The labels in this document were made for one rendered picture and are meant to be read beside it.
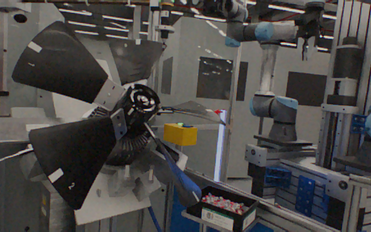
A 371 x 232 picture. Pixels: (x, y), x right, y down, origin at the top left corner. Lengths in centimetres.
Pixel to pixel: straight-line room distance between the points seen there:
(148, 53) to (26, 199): 98
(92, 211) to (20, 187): 71
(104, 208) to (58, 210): 27
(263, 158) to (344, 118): 42
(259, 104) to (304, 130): 363
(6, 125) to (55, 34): 29
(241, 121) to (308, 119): 159
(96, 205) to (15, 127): 33
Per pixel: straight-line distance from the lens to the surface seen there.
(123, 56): 109
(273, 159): 153
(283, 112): 155
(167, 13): 97
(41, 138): 69
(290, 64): 494
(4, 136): 86
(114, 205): 98
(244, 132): 402
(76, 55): 91
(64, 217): 121
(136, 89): 88
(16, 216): 166
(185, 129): 134
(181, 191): 77
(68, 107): 110
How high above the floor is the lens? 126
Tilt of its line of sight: 6 degrees down
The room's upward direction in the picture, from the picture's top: 5 degrees clockwise
